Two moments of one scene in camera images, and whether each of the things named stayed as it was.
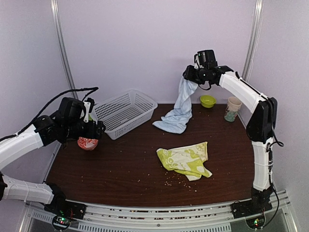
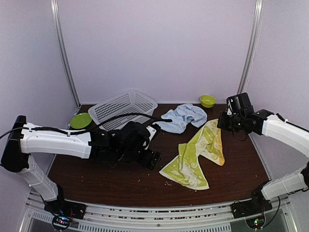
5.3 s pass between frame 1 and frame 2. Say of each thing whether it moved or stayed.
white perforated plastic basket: stayed
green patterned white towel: moved
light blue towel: moved
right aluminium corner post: stayed
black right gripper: moved
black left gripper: moved
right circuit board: stayed
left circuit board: stayed
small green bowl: stayed
